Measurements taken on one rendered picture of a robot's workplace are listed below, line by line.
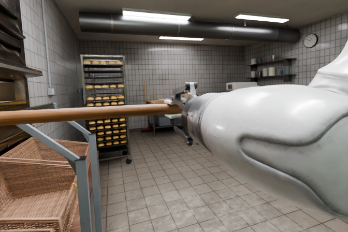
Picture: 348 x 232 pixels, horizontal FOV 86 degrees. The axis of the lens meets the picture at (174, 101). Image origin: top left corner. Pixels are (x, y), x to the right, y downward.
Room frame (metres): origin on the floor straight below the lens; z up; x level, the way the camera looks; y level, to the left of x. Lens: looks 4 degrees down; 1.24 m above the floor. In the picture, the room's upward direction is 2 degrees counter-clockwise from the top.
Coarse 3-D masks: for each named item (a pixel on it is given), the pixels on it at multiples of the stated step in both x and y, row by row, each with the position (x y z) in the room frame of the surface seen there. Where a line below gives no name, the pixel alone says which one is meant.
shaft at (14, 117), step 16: (0, 112) 0.39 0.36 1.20; (16, 112) 0.39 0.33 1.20; (32, 112) 0.40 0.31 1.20; (48, 112) 0.41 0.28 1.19; (64, 112) 0.42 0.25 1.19; (80, 112) 0.43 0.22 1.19; (96, 112) 0.44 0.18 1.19; (112, 112) 0.45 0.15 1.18; (128, 112) 0.46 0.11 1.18; (144, 112) 0.47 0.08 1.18; (160, 112) 0.48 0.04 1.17; (176, 112) 0.50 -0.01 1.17
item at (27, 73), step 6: (0, 66) 1.04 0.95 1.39; (6, 66) 1.11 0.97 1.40; (12, 66) 1.18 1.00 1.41; (0, 72) 1.19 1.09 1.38; (6, 72) 1.23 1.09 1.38; (12, 72) 1.27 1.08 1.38; (18, 72) 1.31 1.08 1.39; (24, 72) 1.36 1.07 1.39; (30, 72) 1.42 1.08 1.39; (36, 72) 1.55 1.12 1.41; (6, 78) 1.44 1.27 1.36; (12, 78) 1.50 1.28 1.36; (18, 78) 1.55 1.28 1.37; (24, 78) 1.62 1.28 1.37
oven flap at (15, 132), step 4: (0, 128) 1.23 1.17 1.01; (4, 128) 1.28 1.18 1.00; (8, 128) 1.32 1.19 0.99; (12, 128) 1.37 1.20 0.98; (16, 128) 1.41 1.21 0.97; (20, 128) 1.46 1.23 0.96; (0, 132) 1.22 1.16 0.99; (4, 132) 1.26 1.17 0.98; (8, 132) 1.30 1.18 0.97; (12, 132) 1.34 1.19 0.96; (16, 132) 1.39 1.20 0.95; (20, 132) 1.40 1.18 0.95; (0, 136) 1.20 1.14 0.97; (4, 136) 1.24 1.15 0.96; (8, 136) 1.25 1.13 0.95; (12, 136) 1.29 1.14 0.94; (0, 140) 1.15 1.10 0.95; (4, 140) 1.18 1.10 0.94
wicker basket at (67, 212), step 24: (0, 168) 1.09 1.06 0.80; (24, 168) 1.13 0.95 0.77; (48, 168) 1.17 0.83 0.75; (0, 192) 1.03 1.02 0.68; (24, 192) 1.13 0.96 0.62; (48, 192) 1.16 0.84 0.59; (72, 192) 0.93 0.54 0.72; (0, 216) 0.95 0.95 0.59; (24, 216) 0.94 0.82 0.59; (48, 216) 0.94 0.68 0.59; (72, 216) 0.91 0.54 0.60
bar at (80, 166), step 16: (32, 128) 0.73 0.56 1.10; (80, 128) 1.21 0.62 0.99; (48, 144) 0.74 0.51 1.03; (80, 160) 0.77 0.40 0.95; (96, 160) 1.23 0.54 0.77; (80, 176) 0.76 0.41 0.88; (96, 176) 1.23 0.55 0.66; (80, 192) 0.76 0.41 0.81; (96, 192) 1.22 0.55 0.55; (80, 208) 0.76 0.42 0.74; (96, 208) 1.22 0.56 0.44; (80, 224) 0.76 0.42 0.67; (96, 224) 1.22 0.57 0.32
